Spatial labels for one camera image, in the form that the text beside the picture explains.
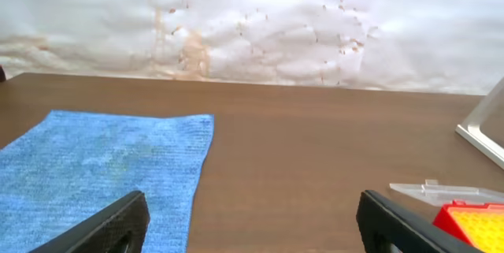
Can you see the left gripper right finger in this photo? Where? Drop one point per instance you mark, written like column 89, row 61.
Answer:
column 390, row 225

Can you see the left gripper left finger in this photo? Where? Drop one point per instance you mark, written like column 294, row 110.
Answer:
column 114, row 225

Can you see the blue cloth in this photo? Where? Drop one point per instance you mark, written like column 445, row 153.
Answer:
column 98, row 166

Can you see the white and blue stand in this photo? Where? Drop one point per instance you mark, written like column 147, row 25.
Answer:
column 482, row 127

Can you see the red and yellow tip box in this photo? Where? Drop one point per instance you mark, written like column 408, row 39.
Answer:
column 468, row 213

